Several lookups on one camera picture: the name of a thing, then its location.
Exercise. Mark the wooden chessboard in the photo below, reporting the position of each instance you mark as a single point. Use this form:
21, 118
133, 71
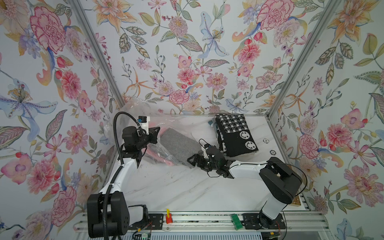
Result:
296, 201

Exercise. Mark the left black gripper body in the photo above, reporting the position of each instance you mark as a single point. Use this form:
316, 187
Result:
143, 141

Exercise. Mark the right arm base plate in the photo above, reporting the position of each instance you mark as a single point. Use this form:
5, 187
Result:
258, 221

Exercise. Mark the green circuit board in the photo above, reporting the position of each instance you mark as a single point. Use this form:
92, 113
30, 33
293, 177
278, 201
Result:
142, 236

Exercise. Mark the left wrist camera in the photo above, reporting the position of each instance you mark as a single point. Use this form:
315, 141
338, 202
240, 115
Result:
144, 123

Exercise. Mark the red yellow clamp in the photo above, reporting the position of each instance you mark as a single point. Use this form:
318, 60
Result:
169, 218

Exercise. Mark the pink folded blanket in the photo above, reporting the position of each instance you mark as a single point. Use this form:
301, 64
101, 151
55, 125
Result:
159, 157

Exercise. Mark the green block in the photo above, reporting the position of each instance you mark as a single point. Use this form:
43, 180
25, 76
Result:
236, 222

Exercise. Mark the clear plastic vacuum bag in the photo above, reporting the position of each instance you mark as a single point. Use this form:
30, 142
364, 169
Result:
129, 117

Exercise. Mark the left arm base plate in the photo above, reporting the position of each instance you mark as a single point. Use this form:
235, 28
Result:
150, 222

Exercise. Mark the left aluminium corner post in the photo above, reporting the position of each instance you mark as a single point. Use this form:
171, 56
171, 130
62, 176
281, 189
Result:
91, 36

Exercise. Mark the black smiley knitted blanket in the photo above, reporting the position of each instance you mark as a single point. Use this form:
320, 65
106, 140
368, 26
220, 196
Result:
234, 136

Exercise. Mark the aluminium corner post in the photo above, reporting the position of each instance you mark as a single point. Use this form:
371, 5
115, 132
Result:
91, 36
305, 53

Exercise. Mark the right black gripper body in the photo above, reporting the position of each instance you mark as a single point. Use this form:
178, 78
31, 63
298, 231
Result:
206, 165

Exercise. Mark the right aluminium corner post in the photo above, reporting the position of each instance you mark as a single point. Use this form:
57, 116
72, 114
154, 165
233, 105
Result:
305, 53

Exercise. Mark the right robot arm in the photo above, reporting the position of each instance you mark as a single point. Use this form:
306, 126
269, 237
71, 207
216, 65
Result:
282, 182

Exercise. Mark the aluminium front rail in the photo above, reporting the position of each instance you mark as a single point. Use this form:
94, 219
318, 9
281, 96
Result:
287, 221

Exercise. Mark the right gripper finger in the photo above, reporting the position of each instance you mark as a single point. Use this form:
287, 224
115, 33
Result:
195, 158
194, 162

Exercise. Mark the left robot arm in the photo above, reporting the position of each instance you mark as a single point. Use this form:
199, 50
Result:
108, 212

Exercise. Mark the grey fuzzy blanket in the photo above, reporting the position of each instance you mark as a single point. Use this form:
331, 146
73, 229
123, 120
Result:
180, 147

